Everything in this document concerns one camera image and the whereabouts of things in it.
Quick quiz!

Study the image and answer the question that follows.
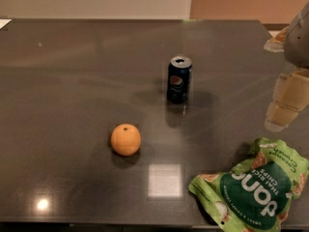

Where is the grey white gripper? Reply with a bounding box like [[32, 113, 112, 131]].
[[264, 2, 309, 132]]

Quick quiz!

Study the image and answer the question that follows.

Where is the dark blue pepsi can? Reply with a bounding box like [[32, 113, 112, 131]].
[[167, 55, 193, 103]]

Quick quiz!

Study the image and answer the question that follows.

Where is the green rice chips bag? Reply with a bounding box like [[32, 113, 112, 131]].
[[188, 138, 309, 232]]

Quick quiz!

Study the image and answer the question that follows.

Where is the orange fruit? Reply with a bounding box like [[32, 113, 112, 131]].
[[111, 124, 141, 157]]

